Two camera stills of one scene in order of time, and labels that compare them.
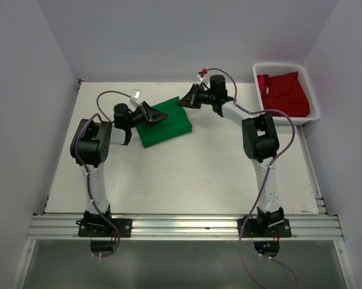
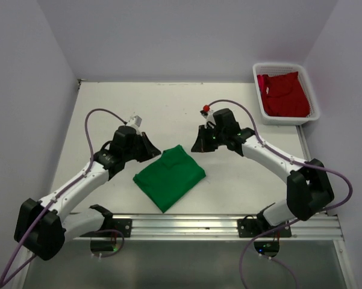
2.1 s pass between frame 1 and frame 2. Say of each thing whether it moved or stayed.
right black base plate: stayed
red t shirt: stayed
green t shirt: moved
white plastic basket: stayed
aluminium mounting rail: stayed
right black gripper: moved
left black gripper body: moved
